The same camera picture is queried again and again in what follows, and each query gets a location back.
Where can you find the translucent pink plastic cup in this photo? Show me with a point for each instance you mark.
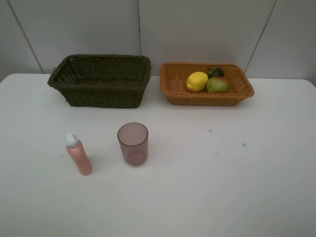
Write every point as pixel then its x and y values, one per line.
pixel 133 141

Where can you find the yellow lemon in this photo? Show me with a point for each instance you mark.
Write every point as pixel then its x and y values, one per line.
pixel 196 82

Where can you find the green red pear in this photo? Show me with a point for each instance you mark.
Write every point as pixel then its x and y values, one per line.
pixel 218 85

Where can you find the dark mangosteen with green calyx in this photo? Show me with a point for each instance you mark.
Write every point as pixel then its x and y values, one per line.
pixel 214 72

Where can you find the pink bottle with white cap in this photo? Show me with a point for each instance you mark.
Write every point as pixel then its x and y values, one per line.
pixel 76 150

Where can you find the orange wicker basket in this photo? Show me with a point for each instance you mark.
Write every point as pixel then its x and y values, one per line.
pixel 173 77

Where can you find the dark brown wicker basket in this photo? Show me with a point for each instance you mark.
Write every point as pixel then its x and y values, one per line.
pixel 102 81

